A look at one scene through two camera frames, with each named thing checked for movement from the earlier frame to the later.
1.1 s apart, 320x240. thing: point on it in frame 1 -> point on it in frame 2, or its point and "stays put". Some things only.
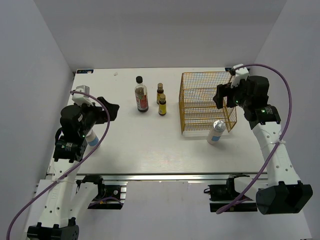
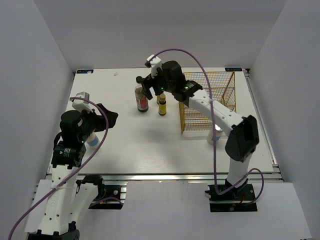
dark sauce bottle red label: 141,95 stays put
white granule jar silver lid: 214,135 stays put
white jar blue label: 92,139 stays put
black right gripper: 222,90 -> 147,83
